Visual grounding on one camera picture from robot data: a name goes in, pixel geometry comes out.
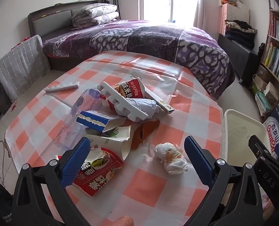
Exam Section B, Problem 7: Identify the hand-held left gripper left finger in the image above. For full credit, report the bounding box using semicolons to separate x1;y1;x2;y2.
11;137;93;226

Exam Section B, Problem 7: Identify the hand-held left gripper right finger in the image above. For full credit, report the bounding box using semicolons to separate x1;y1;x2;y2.
184;135;264;226

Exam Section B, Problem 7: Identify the white plastic bin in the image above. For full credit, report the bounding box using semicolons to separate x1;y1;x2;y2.
221;109;275;177

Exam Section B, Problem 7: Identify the brown orange peel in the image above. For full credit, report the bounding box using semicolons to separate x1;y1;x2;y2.
131;118;161;150

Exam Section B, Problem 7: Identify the blue-grey paper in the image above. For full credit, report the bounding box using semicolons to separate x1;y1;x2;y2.
114;98;161;124

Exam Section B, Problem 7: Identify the person's left hand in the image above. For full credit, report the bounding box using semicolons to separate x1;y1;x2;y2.
115;216;133;226

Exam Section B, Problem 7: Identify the printed water carton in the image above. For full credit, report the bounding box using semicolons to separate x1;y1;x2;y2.
263;92;279;160

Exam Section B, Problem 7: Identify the crumpled white wrapper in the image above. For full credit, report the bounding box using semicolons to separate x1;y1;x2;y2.
154;142;188;175

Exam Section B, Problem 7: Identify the red instant noodle packet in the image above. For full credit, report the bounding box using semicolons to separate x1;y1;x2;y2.
72;146;124;197

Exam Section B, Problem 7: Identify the stack of green booklets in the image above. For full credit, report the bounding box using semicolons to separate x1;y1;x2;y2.
255;92;273;117

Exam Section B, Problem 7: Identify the blue and white box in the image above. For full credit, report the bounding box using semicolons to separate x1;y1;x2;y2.
77;110;128;133

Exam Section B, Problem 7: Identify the orange checked tablecloth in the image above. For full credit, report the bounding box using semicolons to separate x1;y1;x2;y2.
4;50;224;226

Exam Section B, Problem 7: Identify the leaf print paper cup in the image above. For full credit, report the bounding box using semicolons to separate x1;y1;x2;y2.
84;125;133;163

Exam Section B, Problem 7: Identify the clear plastic bottle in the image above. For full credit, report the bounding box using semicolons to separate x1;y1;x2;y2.
52;88;102;150

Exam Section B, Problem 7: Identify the cardboard tissue box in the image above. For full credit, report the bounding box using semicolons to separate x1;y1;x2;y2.
264;82;279;104

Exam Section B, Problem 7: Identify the slender white box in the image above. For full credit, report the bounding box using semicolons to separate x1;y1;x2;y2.
143;87;175;115

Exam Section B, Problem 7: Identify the long white notched strip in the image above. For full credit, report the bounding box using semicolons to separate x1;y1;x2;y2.
98;81;149;123

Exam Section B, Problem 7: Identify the short white notched strip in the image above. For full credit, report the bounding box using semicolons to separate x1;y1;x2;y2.
44;81;81;93

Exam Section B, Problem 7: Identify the wooden bookshelf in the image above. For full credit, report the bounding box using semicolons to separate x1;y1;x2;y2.
249;9;279;123

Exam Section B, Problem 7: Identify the dark storage bench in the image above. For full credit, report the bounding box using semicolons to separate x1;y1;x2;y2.
218;34;260;85

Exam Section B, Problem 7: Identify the red rice noodle packet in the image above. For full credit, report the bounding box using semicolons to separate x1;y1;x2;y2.
111;76;146;99

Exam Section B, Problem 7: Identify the grey checked cushion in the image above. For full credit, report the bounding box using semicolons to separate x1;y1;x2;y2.
0;35;51;102

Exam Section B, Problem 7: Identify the pile of folded clothes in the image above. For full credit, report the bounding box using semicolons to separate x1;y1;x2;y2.
225;20;257;50

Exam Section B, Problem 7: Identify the purple patterned bedspread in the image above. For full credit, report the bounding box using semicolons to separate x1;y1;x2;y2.
43;20;236;100

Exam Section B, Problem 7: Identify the pink and white cabinet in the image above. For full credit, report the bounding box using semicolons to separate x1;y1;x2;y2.
219;2;250;36

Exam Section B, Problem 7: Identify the dark wooden bed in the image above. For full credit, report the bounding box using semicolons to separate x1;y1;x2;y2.
28;0;236;100

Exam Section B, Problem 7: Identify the folded patterned quilt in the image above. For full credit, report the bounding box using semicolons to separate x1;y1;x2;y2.
71;3;119;29

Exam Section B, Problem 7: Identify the white curtain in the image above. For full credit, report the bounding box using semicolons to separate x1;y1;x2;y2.
193;0;209;29

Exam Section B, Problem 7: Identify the window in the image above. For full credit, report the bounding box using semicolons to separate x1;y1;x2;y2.
138;0;201;24

